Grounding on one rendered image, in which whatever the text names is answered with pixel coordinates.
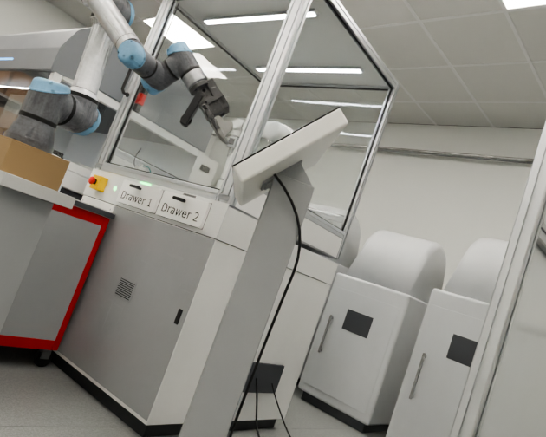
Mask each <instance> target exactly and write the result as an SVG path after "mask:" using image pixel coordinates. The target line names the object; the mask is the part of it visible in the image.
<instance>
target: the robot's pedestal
mask: <svg viewBox="0 0 546 437"><path fill-rule="evenodd" d="M75 200H76V198H73V197H71V196H68V195H66V194H64V193H61V192H58V191H55V190H52V189H50V188H47V187H45V186H41V185H38V184H37V183H34V182H31V181H29V180H26V179H23V178H20V177H17V176H16V175H13V174H10V173H6V172H4V171H1V170H0V332H1V329H2V327H3V324H4V322H5V319H6V317H7V315H8V313H9V311H10V307H11V305H12V303H13V301H14V298H15V296H16V293H17V291H18V288H19V286H20V284H21V282H22V280H23V276H24V274H25V271H26V270H27V267H28V265H29V261H30V260H31V258H32V255H33V253H34V250H35V248H36V245H37V243H38V240H39V238H40V237H41V234H42V230H43V228H44V226H45V224H46V222H47V219H48V217H49V214H50V212H51V209H52V207H53V205H54V204H57V205H61V206H64V207H67V208H69V209H72V208H73V205H74V203H75ZM53 203H54V204H53Z"/></svg>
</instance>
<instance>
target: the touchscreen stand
mask: <svg viewBox="0 0 546 437"><path fill-rule="evenodd" d="M276 175H277V177H278V178H279V179H280V180H281V181H282V183H283V184H284V186H285V187H286V189H287V191H288V193H289V195H290V197H291V198H292V200H293V202H294V205H295V207H296V211H297V214H298V217H299V221H300V226H301V227H302V223H303V220H304V218H305V215H306V212H307V210H308V208H309V203H310V200H311V199H312V196H313V193H314V190H315V188H314V187H313V186H310V185H307V184H304V183H302V182H300V181H297V180H295V179H291V178H289V177H286V176H283V175H281V174H279V173H277V174H276ZM297 237H298V227H297V223H296V215H295V213H294V210H293V208H292V205H291V203H290V201H289V198H288V197H287V195H286V193H285V191H284V190H283V188H282V187H281V185H280V184H279V183H278V181H277V180H276V178H274V179H273V182H272V184H271V187H270V190H269V192H268V195H267V198H266V200H265V202H264V205H263V209H262V211H261V214H260V217H259V219H258V221H257V225H256V228H255V231H254V233H253V235H252V238H251V241H250V244H249V247H248V250H247V252H246V254H245V257H244V261H243V263H242V266H241V268H240V271H239V273H238V276H237V280H236V282H235V284H234V287H233V290H232V293H231V296H230V299H229V301H228V303H227V305H226V307H225V310H224V314H223V316H222V319H221V322H220V324H219V326H218V331H217V333H216V335H215V338H214V341H213V343H212V346H211V349H210V352H209V355H208V357H207V359H206V362H205V365H204V368H203V371H202V374H201V376H200V378H199V381H198V385H197V387H196V390H195V392H194V395H193V397H192V401H191V404H190V407H189V408H188V411H187V414H186V417H185V420H184V423H183V425H182V428H181V430H180V433H179V437H226V436H227V434H228V432H229V429H230V426H231V422H232V420H233V417H234V414H235V412H236V409H237V405H238V403H239V400H240V397H241V395H242V393H243V390H244V385H245V383H246V381H247V378H248V375H249V373H250V369H251V366H252V363H253V361H254V359H255V356H256V353H257V349H258V347H259V344H260V342H261V339H262V336H263V333H264V330H265V327H266V324H267V322H268V320H269V317H270V312H271V311H272V308H273V305H274V302H275V300H276V296H277V293H278V291H279V288H280V286H281V283H282V280H283V276H284V274H285V271H286V269H287V266H288V263H289V260H290V257H291V254H292V251H293V249H294V247H295V244H296V240H297Z"/></svg>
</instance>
